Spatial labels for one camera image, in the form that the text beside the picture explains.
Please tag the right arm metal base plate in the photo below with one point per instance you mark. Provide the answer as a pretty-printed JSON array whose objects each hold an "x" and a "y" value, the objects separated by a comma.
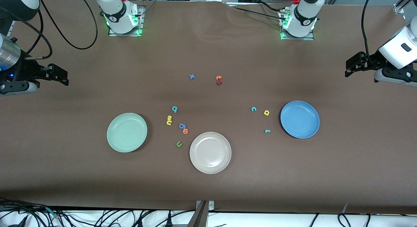
[{"x": 142, "y": 21}]

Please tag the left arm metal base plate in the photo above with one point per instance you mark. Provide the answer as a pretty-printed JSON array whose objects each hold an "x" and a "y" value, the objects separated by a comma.
[{"x": 299, "y": 38}]

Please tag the brown table cover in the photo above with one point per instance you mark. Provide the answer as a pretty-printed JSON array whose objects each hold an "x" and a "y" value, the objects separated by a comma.
[{"x": 228, "y": 51}]

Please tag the white paper scrap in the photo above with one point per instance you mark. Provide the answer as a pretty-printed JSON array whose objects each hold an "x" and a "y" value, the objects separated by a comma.
[{"x": 344, "y": 207}]

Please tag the beige plate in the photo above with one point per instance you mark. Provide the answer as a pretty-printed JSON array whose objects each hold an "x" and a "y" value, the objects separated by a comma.
[{"x": 210, "y": 152}]

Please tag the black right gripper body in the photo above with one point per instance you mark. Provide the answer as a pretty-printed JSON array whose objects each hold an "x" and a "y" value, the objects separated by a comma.
[{"x": 23, "y": 71}]

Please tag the dark grey metal beam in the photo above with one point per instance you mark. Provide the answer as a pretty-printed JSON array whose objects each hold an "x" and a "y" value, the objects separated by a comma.
[{"x": 199, "y": 217}]

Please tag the aluminium frame profile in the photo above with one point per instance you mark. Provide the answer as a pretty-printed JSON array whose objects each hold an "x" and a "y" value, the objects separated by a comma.
[
  {"x": 399, "y": 7},
  {"x": 11, "y": 27}
]

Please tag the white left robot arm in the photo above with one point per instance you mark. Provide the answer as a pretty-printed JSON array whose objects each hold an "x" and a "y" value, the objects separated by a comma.
[{"x": 304, "y": 16}]

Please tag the black power plug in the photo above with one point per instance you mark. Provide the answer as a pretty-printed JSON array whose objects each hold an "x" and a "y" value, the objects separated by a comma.
[{"x": 169, "y": 219}]

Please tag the blue plate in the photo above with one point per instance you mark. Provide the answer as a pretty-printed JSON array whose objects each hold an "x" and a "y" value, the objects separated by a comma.
[{"x": 299, "y": 119}]

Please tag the small silver bracket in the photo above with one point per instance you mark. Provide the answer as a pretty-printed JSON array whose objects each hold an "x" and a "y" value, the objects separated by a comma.
[{"x": 211, "y": 205}]

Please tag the green plate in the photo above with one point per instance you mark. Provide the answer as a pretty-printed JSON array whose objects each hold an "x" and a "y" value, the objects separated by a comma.
[{"x": 127, "y": 132}]

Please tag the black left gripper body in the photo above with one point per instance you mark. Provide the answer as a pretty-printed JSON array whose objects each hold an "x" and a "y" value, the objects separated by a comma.
[{"x": 372, "y": 61}]

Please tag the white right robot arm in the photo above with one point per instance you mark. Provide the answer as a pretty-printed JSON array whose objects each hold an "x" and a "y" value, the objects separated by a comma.
[{"x": 119, "y": 15}]

